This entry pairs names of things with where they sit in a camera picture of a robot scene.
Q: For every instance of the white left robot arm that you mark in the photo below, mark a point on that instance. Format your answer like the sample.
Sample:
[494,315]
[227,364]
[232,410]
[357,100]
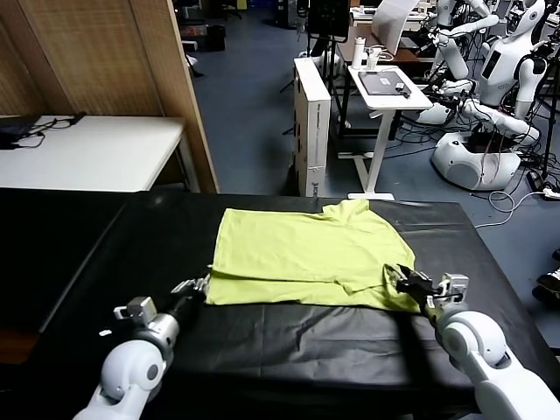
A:
[131,372]

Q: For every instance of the white table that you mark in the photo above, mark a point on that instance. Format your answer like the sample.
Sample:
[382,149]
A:
[109,153]

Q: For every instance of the tall white cardboard box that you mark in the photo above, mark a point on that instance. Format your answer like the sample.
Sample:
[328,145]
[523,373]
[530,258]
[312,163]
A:
[317,131]

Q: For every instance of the small black device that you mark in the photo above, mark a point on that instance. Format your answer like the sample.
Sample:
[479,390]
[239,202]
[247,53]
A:
[401,88]

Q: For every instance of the brown desk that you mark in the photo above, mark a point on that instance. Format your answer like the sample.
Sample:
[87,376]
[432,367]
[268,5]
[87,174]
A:
[411,54]

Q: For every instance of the smooth black table cover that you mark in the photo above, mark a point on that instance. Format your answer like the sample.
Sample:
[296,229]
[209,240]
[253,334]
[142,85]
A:
[44,254]

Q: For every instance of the wrinkled black table cloth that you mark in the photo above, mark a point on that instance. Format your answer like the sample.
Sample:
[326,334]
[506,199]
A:
[306,350]

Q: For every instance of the white bottle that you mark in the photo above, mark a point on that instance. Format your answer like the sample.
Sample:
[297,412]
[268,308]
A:
[359,52]

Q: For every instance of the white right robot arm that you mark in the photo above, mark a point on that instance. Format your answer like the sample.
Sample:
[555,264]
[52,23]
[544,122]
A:
[481,350]

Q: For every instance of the wooden partition screen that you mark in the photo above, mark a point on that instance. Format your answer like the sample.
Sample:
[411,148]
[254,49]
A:
[109,52]

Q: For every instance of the white lowered robot forearm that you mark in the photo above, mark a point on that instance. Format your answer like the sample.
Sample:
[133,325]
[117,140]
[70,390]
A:
[503,120]

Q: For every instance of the white standing desk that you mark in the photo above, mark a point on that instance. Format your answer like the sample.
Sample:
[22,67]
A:
[385,102]

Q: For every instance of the black tripod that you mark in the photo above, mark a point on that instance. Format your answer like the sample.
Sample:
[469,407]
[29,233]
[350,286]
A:
[549,109]

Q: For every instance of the white humanoid robot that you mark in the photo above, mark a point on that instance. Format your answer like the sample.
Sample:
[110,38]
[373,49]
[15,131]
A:
[507,65]

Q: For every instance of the black shoe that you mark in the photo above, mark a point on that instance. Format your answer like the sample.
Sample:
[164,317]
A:
[549,284]

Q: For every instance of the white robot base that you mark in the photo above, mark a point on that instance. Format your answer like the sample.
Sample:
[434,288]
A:
[464,162]

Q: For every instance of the yellow-green t-shirt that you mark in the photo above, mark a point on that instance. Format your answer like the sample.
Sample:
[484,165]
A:
[306,254]

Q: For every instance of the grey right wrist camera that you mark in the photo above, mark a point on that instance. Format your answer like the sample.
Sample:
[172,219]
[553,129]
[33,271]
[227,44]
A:
[455,286]

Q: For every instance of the white raised robot arm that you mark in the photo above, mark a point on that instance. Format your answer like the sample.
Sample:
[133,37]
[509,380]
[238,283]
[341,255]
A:
[455,44]

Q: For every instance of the black monitor on stand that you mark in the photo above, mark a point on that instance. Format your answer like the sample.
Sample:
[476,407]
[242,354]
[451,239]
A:
[328,17]

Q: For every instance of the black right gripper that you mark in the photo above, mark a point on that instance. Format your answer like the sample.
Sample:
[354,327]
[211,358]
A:
[426,295]

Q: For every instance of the white power strip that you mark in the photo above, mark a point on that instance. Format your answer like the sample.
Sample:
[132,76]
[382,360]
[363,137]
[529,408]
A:
[552,192]

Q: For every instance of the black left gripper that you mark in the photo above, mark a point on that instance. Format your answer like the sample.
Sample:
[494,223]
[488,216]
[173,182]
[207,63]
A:
[186,306]

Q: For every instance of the grey laptop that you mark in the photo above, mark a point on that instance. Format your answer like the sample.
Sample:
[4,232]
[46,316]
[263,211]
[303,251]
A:
[378,83]

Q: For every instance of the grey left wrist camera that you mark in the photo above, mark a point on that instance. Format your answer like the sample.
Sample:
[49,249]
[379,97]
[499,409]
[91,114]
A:
[140,310]

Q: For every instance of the black pouch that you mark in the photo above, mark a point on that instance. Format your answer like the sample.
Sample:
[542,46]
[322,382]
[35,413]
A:
[11,135]

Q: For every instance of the black bin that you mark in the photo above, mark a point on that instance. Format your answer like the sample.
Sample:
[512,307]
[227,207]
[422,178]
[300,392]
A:
[215,37]

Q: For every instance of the white curved panel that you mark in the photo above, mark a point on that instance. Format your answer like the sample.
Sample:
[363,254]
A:
[391,22]

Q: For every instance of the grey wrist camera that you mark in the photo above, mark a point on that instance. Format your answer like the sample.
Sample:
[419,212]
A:
[140,310]
[455,286]

